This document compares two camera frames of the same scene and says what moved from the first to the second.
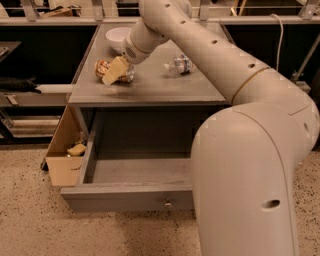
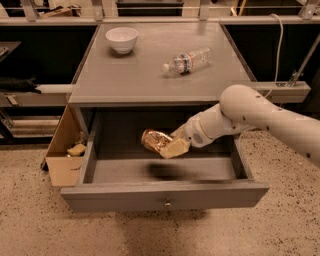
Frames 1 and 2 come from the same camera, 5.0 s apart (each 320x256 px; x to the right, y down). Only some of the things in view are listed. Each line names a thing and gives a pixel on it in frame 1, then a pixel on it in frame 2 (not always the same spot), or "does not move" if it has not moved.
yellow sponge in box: (76, 150) does not move
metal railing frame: (30, 17) does not move
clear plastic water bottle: (182, 64) does not move
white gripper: (132, 50) to (192, 132)
